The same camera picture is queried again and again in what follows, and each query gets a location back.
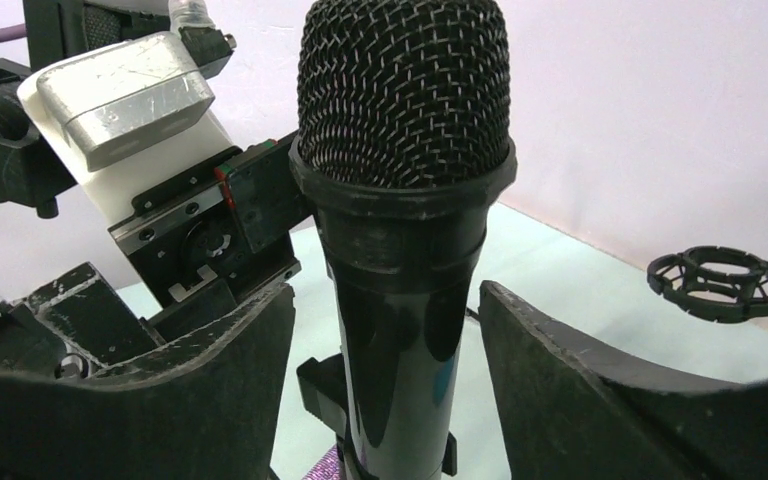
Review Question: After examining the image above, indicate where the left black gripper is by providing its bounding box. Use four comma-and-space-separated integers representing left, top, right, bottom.
0, 52, 312, 372

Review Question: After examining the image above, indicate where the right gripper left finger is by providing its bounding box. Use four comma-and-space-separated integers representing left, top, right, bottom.
0, 284, 295, 479

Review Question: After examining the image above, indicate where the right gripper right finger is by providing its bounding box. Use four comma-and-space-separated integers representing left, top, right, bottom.
478, 281, 768, 479

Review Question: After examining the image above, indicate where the black microphone orange end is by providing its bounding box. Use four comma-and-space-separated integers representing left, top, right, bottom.
291, 1, 517, 479

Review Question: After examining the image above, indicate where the purple glitter microphone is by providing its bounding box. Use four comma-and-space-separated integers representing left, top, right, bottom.
302, 445, 345, 480

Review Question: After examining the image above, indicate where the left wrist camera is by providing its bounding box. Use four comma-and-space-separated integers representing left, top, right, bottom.
17, 32, 233, 225

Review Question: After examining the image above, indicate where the shock mount tripod stand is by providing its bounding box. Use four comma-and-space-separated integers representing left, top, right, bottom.
646, 246, 768, 324

